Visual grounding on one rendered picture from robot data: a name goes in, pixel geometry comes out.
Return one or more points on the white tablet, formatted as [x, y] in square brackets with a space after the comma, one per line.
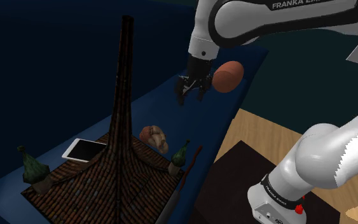
[84, 149]

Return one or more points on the brown tiled roof spire model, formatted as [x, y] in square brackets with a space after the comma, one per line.
[119, 186]

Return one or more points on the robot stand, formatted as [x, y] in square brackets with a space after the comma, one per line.
[228, 186]

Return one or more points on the brown lumpy figure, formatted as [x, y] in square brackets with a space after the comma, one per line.
[154, 138]

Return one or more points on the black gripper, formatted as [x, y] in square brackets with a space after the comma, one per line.
[199, 69]

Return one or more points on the dark blue sofa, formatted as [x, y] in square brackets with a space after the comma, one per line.
[166, 118]

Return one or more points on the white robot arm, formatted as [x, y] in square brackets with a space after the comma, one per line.
[321, 152]

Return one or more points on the orange-brown cylinder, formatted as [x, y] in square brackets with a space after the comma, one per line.
[228, 77]

